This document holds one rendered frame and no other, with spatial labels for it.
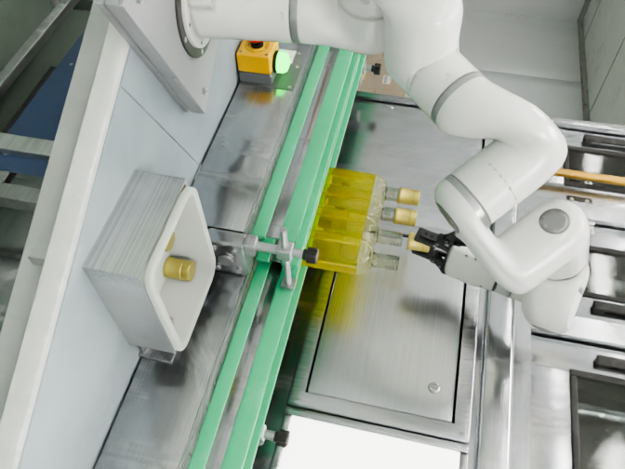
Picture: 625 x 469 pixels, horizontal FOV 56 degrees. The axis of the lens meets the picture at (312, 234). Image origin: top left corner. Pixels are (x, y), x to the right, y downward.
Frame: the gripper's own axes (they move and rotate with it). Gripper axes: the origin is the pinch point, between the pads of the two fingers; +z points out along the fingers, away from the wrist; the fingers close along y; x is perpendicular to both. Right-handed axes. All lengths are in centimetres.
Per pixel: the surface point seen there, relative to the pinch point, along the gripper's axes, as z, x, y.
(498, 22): 81, -555, -316
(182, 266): 31.1, 33.2, 15.9
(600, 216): -32, -37, -15
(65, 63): 87, -1, 13
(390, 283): 4.6, 3.8, -12.8
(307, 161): 24.9, 1.8, 13.4
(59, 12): 101, -15, 13
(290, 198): 23.4, 11.0, 13.2
